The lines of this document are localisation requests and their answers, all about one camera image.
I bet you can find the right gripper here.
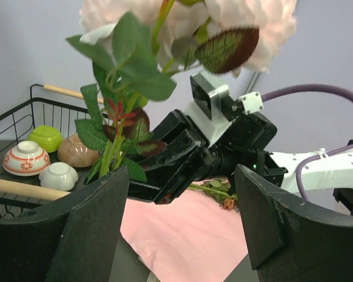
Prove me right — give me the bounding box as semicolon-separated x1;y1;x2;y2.
128;110;277;204

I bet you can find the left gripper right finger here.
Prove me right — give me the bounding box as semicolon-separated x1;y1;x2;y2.
235;164;353;281

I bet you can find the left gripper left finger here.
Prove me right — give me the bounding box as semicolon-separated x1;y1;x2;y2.
0;167;129;281

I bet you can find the brown dried rose bunch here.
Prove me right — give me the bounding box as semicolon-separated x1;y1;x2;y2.
188;178;238;210

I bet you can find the pink wrapping paper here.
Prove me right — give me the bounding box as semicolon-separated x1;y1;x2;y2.
121;190;248;282

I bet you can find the pink flower bunch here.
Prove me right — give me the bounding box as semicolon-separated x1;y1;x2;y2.
67;1;297;180

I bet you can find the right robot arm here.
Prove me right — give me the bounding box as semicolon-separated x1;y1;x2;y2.
128;110;353;204

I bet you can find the white flower-shaped cup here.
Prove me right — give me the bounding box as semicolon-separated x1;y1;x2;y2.
39;162;78;192

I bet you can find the brown ceramic cup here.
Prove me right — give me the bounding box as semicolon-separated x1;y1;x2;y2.
57;133;99;168

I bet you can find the white red-patterned bowl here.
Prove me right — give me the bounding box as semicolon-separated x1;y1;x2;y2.
2;140;51;177

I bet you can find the green plastic cup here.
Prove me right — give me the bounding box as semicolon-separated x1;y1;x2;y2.
27;125;64;153

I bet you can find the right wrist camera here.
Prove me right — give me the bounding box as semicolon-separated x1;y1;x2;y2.
182;72;265;142

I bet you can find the black wire basket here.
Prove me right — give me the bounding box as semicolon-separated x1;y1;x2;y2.
0;83;106;220

